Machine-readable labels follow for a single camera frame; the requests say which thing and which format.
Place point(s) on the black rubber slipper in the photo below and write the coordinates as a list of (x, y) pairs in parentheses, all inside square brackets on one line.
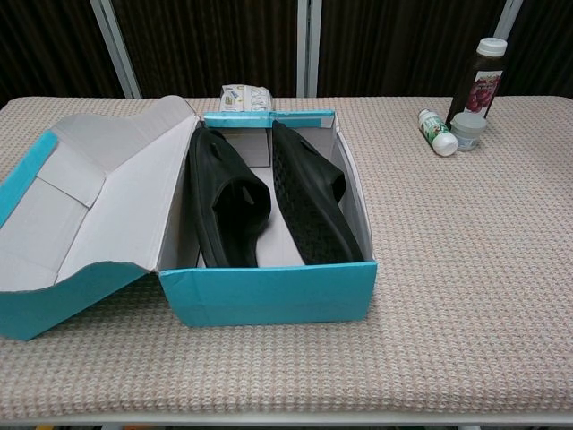
[(313, 215), (233, 215)]

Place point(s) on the teal cardboard shoe box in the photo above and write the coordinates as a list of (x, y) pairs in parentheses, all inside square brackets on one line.
[(268, 295)]

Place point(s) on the white tissue pack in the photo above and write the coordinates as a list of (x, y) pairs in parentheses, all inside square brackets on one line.
[(246, 98)]

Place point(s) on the beige woven table cloth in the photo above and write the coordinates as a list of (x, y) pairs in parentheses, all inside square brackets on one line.
[(447, 269)]

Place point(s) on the small white green bottle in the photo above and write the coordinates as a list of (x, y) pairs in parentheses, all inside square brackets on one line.
[(436, 132)]

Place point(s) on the small clear jar grey lid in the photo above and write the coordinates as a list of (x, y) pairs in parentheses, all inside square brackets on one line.
[(467, 132)]

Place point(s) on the dark juice bottle white cap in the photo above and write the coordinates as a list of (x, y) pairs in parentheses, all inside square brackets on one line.
[(479, 85)]

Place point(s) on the aluminium partition post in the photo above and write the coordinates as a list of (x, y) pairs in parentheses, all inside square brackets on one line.
[(512, 13), (114, 45), (309, 45)]

